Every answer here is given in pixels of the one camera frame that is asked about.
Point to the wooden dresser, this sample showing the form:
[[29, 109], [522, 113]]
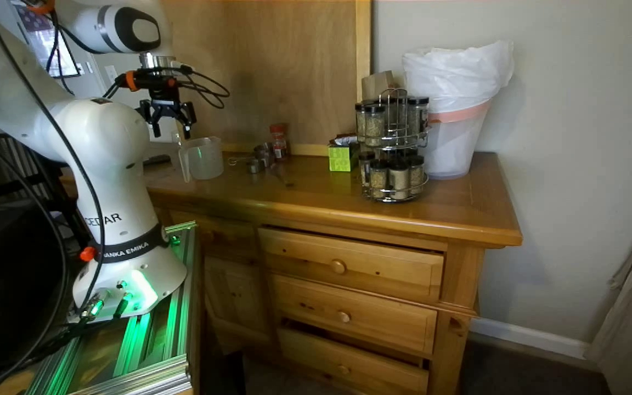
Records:
[[456, 217]]

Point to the wooden backboard panel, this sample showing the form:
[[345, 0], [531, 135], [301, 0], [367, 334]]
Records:
[[294, 62]]

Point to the bottom wooden drawer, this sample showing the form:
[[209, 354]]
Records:
[[361, 361]]

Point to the medium steel measuring cup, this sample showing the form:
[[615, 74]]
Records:
[[255, 168]]

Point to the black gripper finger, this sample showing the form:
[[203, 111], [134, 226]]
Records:
[[187, 126], [156, 129]]

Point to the white lined trash bin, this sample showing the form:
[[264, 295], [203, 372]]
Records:
[[459, 87]]

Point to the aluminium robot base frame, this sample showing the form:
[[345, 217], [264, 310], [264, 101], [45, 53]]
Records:
[[139, 357]]

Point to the top wooden drawer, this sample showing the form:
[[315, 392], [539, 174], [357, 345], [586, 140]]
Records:
[[359, 264]]

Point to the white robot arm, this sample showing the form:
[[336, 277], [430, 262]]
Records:
[[105, 146]]

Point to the green box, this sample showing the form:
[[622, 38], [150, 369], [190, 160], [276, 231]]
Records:
[[342, 158]]

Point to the brown paper bag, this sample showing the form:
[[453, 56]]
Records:
[[381, 87]]

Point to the red lid spice shaker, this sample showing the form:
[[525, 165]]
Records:
[[279, 142]]

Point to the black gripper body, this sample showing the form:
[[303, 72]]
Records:
[[164, 101]]

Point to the clear plastic measuring jug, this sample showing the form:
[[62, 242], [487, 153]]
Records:
[[200, 158]]

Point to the middle wooden drawer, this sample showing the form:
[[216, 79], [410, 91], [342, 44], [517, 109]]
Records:
[[357, 315]]

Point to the rotating spice rack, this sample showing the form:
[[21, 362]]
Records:
[[392, 147]]

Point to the wooden drawer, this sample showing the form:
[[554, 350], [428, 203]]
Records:
[[361, 361], [359, 264], [357, 315]]

